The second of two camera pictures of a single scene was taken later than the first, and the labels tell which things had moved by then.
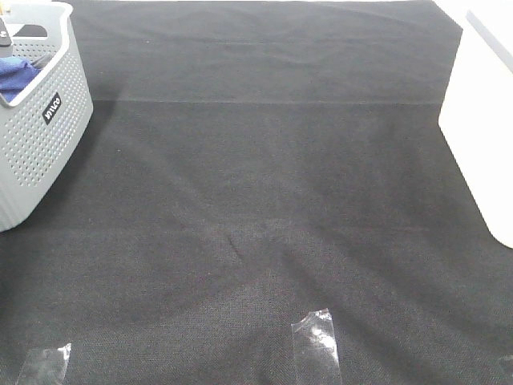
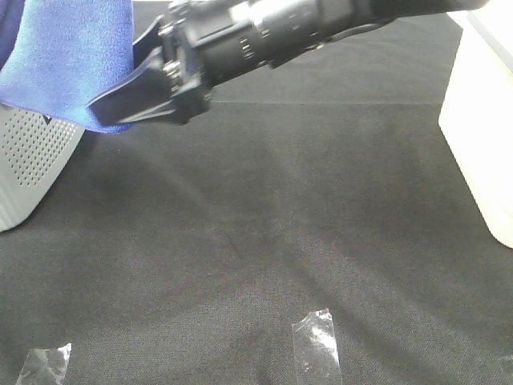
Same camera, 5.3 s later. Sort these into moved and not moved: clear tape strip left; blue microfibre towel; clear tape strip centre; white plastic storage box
Moved: blue microfibre towel
Not moved: clear tape strip centre; white plastic storage box; clear tape strip left
